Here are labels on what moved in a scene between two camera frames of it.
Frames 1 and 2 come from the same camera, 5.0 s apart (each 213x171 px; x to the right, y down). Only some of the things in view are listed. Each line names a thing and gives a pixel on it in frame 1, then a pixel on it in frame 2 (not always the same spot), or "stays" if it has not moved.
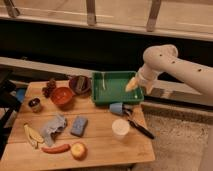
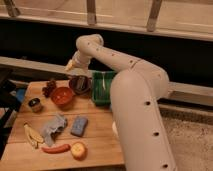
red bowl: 62,95 stays
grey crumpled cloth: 52,129 stays
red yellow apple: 79,151 stays
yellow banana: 34,138 stays
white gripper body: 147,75 to 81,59
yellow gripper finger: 132,84 to 69,65
